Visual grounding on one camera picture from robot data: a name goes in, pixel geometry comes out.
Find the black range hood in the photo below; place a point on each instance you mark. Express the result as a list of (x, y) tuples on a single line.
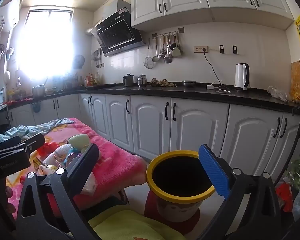
[(117, 35)]

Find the white wall cabinet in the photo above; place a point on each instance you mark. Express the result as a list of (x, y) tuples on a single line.
[(190, 0)]

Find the beige power strip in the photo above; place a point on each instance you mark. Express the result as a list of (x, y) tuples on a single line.
[(200, 49)]

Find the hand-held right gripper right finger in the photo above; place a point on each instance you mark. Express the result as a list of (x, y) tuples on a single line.
[(212, 170)]

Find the white crumpled bag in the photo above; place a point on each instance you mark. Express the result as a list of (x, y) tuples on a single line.
[(56, 156)]

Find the pale green spatula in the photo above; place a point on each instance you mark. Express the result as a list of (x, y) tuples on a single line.
[(176, 51)]

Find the steel cooking pot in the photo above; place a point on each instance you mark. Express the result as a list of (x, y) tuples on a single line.
[(38, 91)]

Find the pale green packet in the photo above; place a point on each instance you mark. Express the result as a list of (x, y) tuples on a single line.
[(78, 140)]

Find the black wall socket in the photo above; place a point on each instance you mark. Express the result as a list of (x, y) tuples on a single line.
[(235, 49), (222, 49)]

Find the dark metal pot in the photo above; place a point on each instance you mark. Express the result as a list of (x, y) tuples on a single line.
[(128, 80)]

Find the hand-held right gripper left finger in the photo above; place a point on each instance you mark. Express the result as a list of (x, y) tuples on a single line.
[(86, 157)]

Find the utensil rail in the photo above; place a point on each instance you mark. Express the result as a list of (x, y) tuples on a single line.
[(181, 30)]

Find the person's left hand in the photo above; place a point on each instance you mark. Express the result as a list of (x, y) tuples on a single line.
[(10, 200)]

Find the round dark pan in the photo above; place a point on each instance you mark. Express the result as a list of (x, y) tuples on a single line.
[(78, 61)]

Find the red shiny snack packet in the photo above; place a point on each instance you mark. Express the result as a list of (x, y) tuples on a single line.
[(46, 148)]

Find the clear plastic bag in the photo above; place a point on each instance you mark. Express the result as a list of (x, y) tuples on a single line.
[(277, 93)]

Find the yellow green garment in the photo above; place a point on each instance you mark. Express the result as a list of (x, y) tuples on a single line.
[(130, 225)]

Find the blue hanging holder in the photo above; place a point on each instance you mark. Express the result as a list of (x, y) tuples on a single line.
[(36, 107)]

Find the red plastic bag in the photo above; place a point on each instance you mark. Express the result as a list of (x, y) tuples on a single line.
[(282, 195)]

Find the pink printed blanket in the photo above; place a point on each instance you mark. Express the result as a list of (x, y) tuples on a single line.
[(115, 160)]

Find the yellow rimmed bucket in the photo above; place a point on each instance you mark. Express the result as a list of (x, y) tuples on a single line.
[(175, 211)]

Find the blue snack packet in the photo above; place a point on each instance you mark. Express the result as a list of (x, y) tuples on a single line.
[(73, 152)]

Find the bag of green vegetables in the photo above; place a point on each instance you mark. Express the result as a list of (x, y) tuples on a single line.
[(298, 172)]

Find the group of condiment bottles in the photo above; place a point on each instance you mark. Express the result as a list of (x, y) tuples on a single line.
[(90, 79)]

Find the window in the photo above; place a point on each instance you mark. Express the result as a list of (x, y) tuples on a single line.
[(47, 42)]

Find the red stool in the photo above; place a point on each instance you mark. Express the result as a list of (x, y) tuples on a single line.
[(190, 223)]

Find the light blue cloth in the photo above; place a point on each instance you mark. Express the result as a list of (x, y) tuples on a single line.
[(40, 128)]

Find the white tissue packet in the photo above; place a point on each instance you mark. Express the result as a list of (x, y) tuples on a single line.
[(90, 185)]

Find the large steel ladle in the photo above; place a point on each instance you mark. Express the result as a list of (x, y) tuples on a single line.
[(168, 58)]

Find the steel teapot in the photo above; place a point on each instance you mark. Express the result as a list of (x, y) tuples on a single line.
[(141, 80)]

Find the pile of ginger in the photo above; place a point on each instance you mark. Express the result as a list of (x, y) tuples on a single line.
[(162, 82)]

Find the steel bowl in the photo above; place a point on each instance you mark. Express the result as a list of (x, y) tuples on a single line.
[(189, 82)]

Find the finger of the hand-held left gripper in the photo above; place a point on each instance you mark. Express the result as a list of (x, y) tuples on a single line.
[(7, 141), (34, 142)]

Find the white base cabinet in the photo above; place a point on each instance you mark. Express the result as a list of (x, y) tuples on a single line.
[(195, 125)]

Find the white electric kettle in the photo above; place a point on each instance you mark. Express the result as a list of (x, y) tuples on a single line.
[(241, 77)]

